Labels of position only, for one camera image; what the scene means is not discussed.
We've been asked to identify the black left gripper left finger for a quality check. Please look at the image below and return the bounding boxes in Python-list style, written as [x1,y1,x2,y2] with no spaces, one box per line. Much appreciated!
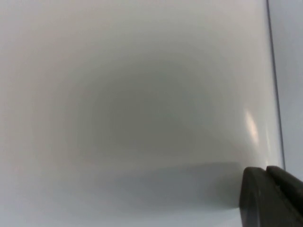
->
[239,166,303,227]

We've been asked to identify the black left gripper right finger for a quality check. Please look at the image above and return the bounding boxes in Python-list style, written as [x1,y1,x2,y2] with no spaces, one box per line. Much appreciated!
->
[266,165,303,220]

